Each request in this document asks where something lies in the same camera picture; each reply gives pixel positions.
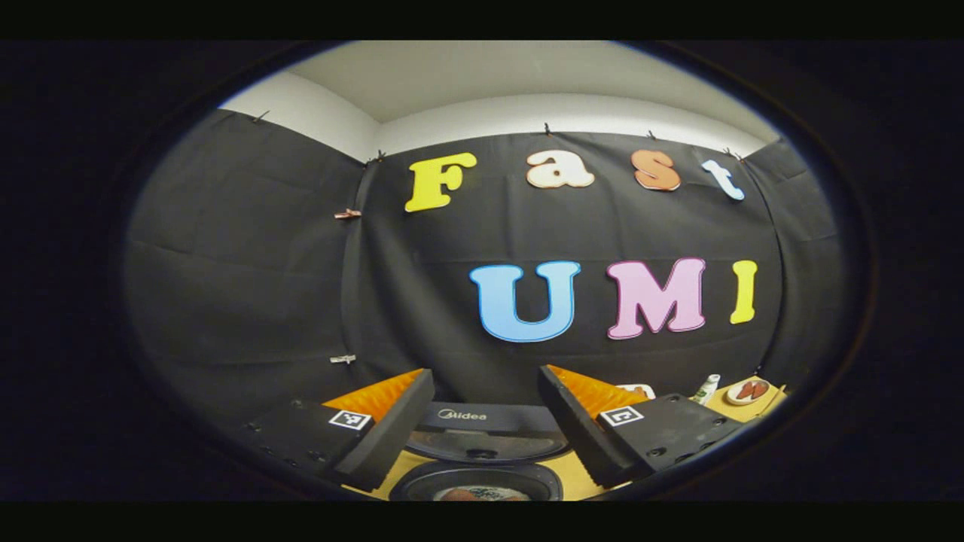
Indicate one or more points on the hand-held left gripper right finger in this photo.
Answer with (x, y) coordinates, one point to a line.
(572, 425)

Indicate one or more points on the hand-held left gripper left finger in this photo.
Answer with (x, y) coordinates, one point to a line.
(392, 440)

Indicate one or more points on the dark blue rice cooker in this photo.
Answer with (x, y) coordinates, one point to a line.
(489, 433)

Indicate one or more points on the white toaster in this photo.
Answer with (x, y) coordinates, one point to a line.
(623, 388)

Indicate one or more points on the white clothes peg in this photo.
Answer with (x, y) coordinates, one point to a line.
(343, 359)

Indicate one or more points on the white bottle with green label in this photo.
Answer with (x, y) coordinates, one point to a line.
(708, 388)

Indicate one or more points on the white round plate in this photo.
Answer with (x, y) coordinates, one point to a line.
(732, 397)

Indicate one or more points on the red meat piece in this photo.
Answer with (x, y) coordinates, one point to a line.
(744, 391)
(758, 388)

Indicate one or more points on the black backdrop cloth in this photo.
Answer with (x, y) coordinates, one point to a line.
(248, 286)

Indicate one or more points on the red clothes peg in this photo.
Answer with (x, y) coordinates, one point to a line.
(347, 214)

